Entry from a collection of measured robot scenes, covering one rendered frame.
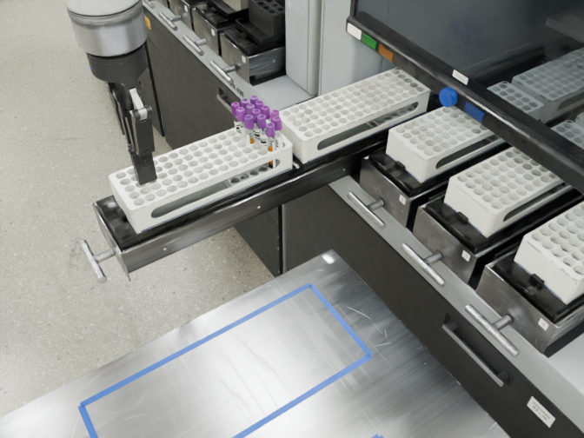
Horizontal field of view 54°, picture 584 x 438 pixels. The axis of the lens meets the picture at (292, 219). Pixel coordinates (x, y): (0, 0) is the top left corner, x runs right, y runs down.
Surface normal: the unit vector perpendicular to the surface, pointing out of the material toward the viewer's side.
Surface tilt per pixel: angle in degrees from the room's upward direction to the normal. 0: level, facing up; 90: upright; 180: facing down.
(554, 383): 90
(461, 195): 90
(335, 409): 0
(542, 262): 90
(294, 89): 0
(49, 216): 0
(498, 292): 90
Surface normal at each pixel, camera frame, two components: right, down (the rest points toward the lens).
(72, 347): 0.00, -0.70
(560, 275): -0.84, 0.39
